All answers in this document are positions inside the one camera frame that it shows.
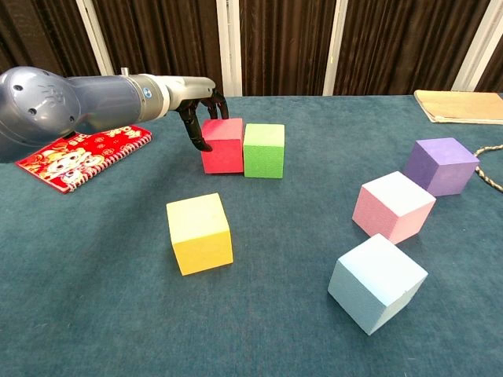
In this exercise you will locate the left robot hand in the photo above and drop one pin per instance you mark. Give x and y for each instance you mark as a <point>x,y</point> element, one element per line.
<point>188,92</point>

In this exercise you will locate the pink block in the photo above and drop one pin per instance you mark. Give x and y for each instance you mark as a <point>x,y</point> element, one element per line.
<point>224,153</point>

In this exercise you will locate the pink foam cube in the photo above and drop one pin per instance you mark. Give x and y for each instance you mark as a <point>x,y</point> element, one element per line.
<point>393,212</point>

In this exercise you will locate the light blue block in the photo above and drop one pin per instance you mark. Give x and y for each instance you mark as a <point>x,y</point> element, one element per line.
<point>373,286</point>

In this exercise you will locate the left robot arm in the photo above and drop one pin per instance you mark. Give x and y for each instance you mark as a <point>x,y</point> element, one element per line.
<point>39,106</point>

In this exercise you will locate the green foam cube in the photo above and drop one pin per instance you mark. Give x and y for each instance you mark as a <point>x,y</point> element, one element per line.
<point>263,157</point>

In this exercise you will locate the dark brown pleated curtain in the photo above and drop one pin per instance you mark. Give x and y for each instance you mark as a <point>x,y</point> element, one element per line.
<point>283,47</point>

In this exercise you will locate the red spiral cartoon notebook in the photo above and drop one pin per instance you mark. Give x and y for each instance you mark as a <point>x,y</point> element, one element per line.
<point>78,165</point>

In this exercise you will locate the yellow block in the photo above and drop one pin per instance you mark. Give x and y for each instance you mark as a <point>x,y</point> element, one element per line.
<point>200,243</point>

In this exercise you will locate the teal felt table cover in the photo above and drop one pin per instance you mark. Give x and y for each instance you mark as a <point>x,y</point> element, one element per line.
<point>275,314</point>

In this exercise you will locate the purple block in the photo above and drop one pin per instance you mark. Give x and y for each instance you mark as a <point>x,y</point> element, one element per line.
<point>440,169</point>

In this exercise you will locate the brown kraft paper notepad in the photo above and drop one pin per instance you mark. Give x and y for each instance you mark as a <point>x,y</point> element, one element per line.
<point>463,106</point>

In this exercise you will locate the white partition frame post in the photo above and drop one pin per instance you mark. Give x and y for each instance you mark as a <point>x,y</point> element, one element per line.
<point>334,51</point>
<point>228,47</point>
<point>475,47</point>
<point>94,39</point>

